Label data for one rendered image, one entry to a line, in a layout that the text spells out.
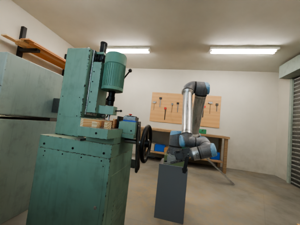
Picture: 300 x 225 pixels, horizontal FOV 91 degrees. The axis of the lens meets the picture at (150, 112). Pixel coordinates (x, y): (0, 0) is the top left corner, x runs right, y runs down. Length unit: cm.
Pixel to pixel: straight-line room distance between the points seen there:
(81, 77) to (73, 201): 89
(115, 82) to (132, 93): 362
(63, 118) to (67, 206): 63
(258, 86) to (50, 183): 489
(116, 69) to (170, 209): 145
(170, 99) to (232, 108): 174
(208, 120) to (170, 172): 304
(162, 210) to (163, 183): 28
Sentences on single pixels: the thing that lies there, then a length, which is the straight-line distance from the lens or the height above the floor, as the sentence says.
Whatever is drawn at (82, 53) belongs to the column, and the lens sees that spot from 140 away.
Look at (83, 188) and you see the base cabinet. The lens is 117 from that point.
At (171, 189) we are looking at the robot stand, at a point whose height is 32.
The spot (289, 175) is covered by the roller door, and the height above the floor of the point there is 17.
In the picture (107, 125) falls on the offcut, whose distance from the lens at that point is 98.
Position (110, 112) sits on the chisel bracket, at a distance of 122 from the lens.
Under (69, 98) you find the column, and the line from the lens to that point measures 135.
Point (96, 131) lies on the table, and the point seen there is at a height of 88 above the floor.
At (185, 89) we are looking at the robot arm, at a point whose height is 131.
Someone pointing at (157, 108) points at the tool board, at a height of 146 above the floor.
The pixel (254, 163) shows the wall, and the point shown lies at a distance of 494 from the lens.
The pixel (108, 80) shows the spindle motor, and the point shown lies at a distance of 123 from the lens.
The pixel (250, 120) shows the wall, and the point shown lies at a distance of 484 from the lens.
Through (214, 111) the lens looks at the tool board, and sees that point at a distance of 456.
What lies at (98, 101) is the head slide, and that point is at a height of 110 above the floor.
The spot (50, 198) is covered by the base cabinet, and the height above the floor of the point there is 38.
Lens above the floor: 96
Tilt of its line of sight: 4 degrees up
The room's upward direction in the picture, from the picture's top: 6 degrees clockwise
